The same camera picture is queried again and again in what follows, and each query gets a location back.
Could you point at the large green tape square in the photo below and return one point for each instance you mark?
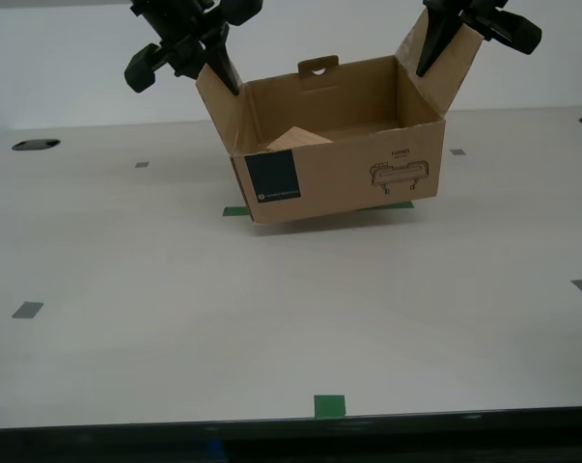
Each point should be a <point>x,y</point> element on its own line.
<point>329,407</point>

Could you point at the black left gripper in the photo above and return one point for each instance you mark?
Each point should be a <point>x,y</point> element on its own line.
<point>179,21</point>

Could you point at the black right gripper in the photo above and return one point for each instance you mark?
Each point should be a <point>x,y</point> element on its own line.
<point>464,6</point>

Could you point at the brown cardboard box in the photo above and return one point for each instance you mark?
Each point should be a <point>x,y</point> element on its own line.
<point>339,183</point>

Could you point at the small green tape piece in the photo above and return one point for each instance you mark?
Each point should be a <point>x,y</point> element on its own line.
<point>235,211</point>

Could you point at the light wooden block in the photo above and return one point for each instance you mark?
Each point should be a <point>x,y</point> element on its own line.
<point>297,140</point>

